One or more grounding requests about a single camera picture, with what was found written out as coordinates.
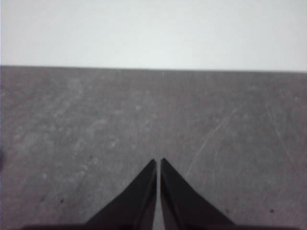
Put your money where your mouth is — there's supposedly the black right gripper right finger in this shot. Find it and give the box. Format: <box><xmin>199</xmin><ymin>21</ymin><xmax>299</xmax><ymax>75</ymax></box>
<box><xmin>159</xmin><ymin>157</ymin><xmax>235</xmax><ymax>228</ymax></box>

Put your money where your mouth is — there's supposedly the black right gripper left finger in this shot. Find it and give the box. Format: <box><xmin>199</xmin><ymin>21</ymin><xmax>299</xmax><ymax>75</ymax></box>
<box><xmin>85</xmin><ymin>158</ymin><xmax>157</xmax><ymax>227</ymax></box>

